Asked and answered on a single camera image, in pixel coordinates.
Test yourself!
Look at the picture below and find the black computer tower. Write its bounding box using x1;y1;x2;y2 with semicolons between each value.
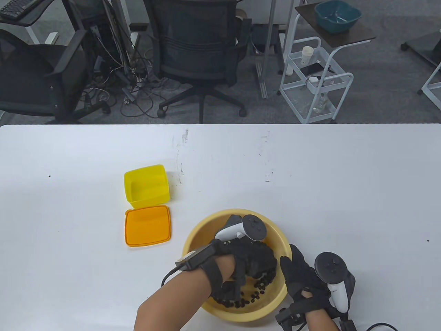
64;0;131;69

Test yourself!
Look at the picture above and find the person's left hand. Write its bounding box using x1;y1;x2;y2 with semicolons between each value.
211;239;278;304

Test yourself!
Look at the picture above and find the grey keyboard tray desk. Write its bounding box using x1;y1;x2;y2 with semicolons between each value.
0;0;52;45

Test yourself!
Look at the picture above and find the yellow plastic basin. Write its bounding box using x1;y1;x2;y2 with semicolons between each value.
182;209;293;323

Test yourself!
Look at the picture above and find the silver metal stand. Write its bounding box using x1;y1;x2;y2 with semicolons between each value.
255;0;279;99

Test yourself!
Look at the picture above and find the tangle of floor cables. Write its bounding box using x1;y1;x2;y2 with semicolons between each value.
79;34;193;118

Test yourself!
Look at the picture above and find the black box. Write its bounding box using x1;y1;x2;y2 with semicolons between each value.
251;24;286;55

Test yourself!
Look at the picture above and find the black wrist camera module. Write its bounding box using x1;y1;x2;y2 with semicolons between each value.
339;312;359;331
175;241;226;300

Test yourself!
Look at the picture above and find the dark wheeled platform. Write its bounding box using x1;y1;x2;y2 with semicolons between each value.
401;30;441;66

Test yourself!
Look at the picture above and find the yellow plastic container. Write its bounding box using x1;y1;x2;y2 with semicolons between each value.
124;164;171;209

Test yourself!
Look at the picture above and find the white rolling cart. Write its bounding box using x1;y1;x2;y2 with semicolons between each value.
278;36;354;124

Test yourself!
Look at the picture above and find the teal plastic basin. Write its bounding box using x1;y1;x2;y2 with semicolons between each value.
314;0;362;34

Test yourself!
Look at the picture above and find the black glove cable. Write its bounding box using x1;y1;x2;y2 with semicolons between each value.
367;322;400;331
161;267;180;287

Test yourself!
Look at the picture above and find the person's left forearm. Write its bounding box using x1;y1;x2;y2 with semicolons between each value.
134;255;238;331

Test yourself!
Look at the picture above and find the pile of dark coffee beans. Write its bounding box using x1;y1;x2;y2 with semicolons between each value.
214;241;276;308

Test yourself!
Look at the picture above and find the grey white hand controller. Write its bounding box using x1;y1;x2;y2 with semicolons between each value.
314;252;356;311
215;214;266;242

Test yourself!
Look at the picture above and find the white metal frame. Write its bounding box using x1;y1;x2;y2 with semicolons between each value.
418;64;441;111

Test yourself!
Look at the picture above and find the white utility cart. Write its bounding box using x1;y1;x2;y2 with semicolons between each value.
280;3;377;122

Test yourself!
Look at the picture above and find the black mesh office chair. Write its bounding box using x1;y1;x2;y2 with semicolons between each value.
143;0;252;124

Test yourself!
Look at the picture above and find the black keyboard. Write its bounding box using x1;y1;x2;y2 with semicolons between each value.
0;0;33;19

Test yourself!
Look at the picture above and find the black armrest office chair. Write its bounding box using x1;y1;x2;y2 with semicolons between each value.
0;29;111;124

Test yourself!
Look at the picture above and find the person's right forearm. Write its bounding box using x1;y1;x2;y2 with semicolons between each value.
305;305;340;331

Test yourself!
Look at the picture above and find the person's right hand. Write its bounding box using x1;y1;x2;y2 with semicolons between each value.
276;244;333;328

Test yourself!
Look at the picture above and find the orange plastic lid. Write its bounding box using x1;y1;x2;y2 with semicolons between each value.
125;205;172;247

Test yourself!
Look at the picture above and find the clear plastic bottle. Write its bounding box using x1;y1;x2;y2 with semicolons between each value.
312;93;328;114

